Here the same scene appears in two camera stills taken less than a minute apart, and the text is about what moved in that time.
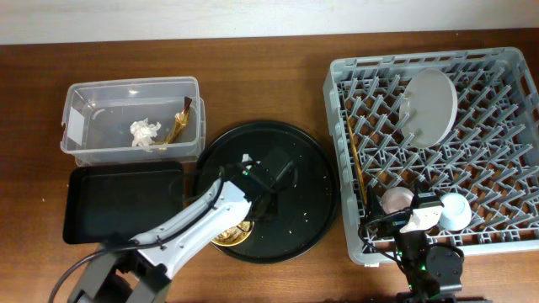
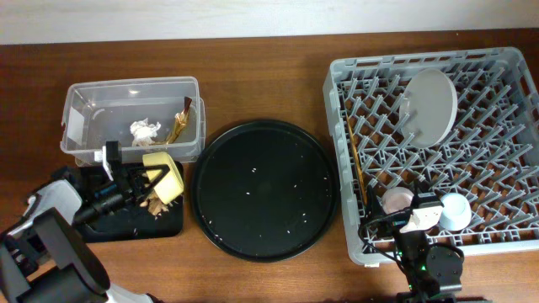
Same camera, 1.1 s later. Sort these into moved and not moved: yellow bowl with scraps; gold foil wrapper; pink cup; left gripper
Moved: left gripper; yellow bowl with scraps
Not moved: pink cup; gold foil wrapper
